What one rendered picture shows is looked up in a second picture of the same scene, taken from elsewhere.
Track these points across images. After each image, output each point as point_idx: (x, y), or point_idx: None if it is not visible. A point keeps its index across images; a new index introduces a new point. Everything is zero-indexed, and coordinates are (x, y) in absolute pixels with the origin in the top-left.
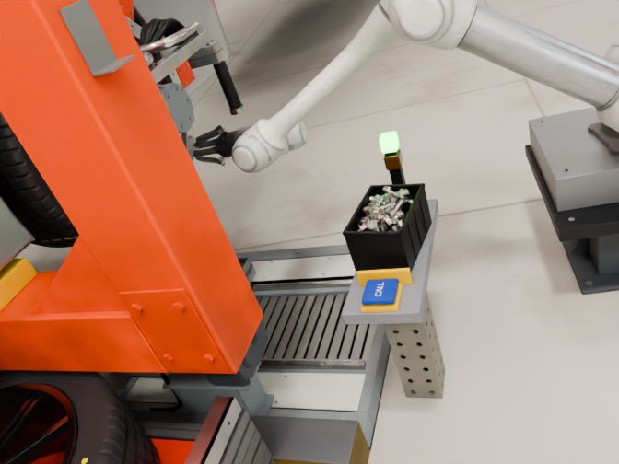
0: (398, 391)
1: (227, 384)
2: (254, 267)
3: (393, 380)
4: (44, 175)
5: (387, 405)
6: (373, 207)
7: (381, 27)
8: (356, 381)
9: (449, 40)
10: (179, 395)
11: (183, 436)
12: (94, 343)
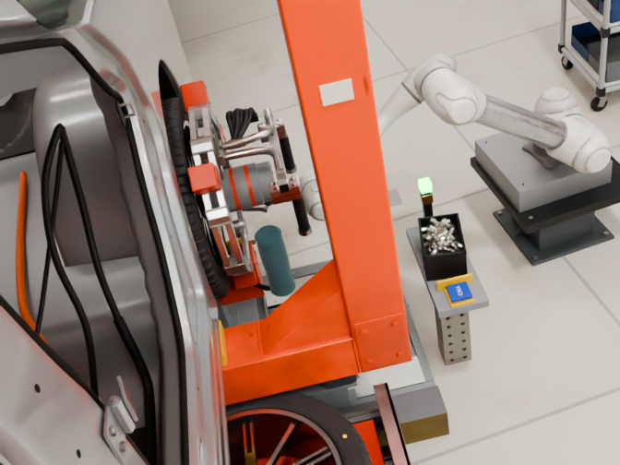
0: (437, 363)
1: (341, 384)
2: None
3: (430, 357)
4: (339, 261)
5: (435, 375)
6: (435, 235)
7: (409, 102)
8: (412, 363)
9: (471, 120)
10: None
11: None
12: (311, 365)
